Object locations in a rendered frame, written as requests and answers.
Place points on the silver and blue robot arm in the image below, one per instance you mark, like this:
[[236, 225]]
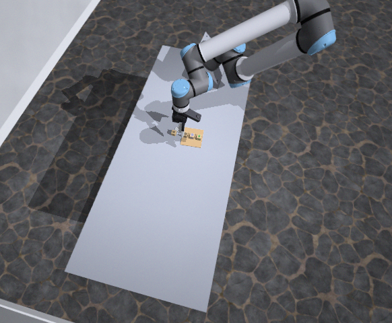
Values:
[[316, 33]]

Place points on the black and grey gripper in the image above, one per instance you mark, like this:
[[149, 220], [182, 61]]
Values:
[[178, 117]]

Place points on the tan flat mat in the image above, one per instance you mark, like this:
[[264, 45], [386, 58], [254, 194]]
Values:
[[192, 142]]

